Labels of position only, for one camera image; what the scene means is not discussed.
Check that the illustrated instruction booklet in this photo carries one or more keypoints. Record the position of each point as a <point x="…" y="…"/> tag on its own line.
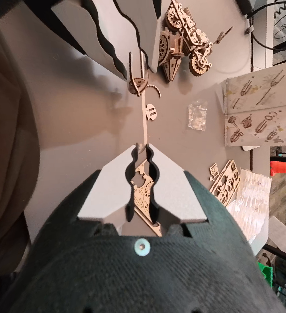
<point x="255" y="110"/>

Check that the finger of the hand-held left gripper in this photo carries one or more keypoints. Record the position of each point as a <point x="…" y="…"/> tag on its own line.
<point x="148" y="29"/>
<point x="79" y="27"/>

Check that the pale wooden parts sheet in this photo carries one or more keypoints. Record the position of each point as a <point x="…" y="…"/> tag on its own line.
<point x="143" y="193"/>

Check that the toothed wooden arc piece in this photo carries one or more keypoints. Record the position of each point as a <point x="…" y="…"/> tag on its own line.
<point x="155" y="89"/>

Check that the green plastic panel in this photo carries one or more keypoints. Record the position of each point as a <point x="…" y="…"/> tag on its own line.
<point x="265" y="273"/>

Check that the white paper sheet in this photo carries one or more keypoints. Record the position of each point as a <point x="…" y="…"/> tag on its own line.
<point x="275" y="232"/>

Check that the wooden motorcycle model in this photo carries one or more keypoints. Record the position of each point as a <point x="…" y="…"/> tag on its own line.
<point x="196" y="36"/>

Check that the shiny plastic wrapper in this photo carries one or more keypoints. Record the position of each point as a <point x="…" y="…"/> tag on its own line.
<point x="253" y="203"/>

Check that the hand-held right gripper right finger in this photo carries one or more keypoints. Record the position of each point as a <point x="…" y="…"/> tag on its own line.
<point x="179" y="195"/>

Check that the layered wooden parts sheets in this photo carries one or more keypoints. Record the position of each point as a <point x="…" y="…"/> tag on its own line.
<point x="227" y="185"/>

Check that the wooden dome frame assembly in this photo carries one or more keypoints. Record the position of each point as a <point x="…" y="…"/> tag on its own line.
<point x="135" y="84"/>

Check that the wooden sidecar model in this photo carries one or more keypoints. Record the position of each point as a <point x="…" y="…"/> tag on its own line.
<point x="172" y="61"/>

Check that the clear plastic bag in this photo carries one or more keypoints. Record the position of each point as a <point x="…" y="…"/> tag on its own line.
<point x="196" y="117"/>

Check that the red object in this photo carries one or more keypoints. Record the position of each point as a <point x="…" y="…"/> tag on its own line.
<point x="285" y="168"/>

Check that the round slotted wooden piece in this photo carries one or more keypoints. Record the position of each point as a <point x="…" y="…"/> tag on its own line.
<point x="151" y="117"/>

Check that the grey desk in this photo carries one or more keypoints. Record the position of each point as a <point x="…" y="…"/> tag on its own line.
<point x="72" y="122"/>

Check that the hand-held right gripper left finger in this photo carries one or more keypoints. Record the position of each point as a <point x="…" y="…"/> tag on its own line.
<point x="103" y="195"/>

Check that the small gridded wooden piece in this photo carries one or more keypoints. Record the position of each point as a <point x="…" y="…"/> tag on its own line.
<point x="214" y="169"/>

